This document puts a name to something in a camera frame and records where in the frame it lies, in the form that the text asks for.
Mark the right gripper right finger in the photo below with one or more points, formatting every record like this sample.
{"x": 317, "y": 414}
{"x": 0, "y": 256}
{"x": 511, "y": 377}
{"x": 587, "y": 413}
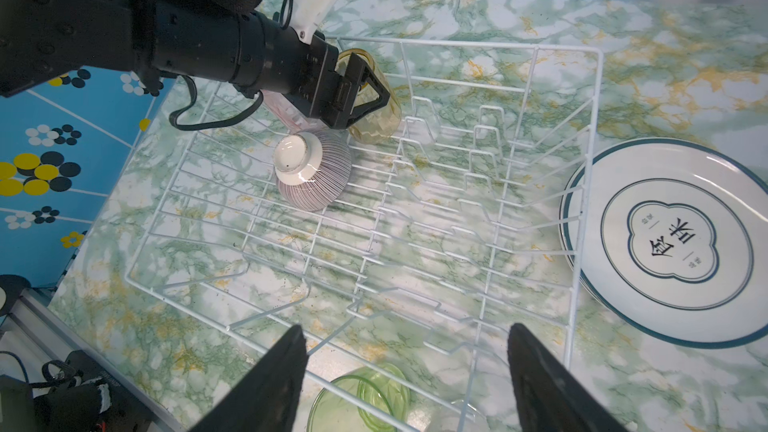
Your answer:
{"x": 548, "y": 397}

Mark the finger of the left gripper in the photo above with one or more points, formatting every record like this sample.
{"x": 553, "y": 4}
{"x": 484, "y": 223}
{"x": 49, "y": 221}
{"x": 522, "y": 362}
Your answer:
{"x": 361, "y": 76}
{"x": 363, "y": 117}

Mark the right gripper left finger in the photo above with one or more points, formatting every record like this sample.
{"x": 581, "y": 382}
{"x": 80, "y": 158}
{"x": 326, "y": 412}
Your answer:
{"x": 267, "y": 397}

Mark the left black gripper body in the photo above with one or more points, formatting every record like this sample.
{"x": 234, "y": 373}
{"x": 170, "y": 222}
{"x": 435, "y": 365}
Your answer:
{"x": 323, "y": 94}

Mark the yellow glass cup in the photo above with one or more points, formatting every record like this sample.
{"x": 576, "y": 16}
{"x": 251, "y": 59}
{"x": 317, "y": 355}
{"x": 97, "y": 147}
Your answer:
{"x": 373, "y": 136}

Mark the pink glass cup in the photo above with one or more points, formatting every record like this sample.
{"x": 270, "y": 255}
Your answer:
{"x": 285, "y": 111}

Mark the white wire dish rack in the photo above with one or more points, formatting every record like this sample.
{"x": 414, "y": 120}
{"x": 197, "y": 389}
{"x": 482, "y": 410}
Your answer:
{"x": 406, "y": 285}

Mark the white plate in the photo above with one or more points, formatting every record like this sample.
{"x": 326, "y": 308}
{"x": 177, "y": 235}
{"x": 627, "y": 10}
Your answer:
{"x": 672, "y": 237}

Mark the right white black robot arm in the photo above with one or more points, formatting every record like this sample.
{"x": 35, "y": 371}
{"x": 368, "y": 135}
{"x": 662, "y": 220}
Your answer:
{"x": 56, "y": 405}

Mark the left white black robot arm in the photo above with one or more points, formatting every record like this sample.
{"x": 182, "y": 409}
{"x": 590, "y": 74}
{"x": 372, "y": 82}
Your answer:
{"x": 225, "y": 40}

